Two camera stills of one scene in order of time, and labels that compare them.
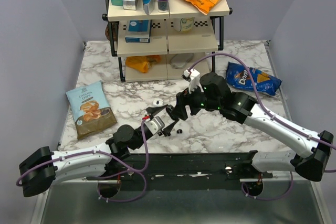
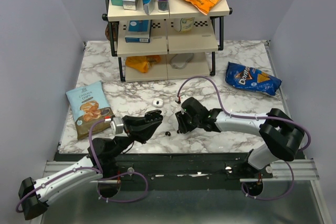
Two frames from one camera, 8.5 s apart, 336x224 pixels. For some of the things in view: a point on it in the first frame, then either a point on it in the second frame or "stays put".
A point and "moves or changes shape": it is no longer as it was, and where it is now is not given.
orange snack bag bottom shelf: x=142 y=63 stays put
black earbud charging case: x=169 y=109 moves or changes shape
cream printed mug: x=184 y=24 stays put
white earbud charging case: x=158 y=102 stays put
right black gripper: x=184 y=99 to x=182 y=125
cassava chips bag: x=92 y=113 stays put
